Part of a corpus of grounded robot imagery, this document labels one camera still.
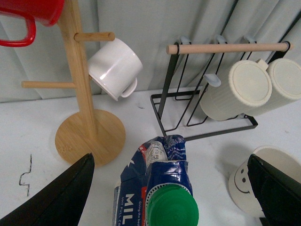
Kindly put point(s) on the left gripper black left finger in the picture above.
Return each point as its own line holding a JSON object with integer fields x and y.
{"x": 61, "y": 202}

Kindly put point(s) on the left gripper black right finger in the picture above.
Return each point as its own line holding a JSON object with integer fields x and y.
{"x": 278, "y": 194}

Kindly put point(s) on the cream mug black handle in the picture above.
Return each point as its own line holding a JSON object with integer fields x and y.
{"x": 239, "y": 184}

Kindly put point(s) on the blue milk carton green cap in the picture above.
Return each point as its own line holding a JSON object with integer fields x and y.
{"x": 154, "y": 188}

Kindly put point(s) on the wooden mug tree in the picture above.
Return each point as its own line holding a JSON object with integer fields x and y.
{"x": 90, "y": 130}

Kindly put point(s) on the cream ribbed mug left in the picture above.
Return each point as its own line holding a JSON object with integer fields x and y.
{"x": 245, "y": 86}

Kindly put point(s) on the cream ribbed mug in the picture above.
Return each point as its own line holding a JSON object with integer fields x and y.
{"x": 245, "y": 86}
{"x": 285, "y": 75}

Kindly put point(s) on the cream ribbed mug right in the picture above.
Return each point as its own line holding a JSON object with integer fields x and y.
{"x": 285, "y": 75}

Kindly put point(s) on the white ceramic mug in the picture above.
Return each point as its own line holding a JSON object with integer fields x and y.
{"x": 115, "y": 68}

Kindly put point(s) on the red mug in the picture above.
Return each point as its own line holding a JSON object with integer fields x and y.
{"x": 46, "y": 12}

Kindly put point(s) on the black wire mug rack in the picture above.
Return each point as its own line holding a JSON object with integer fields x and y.
{"x": 185, "y": 47}

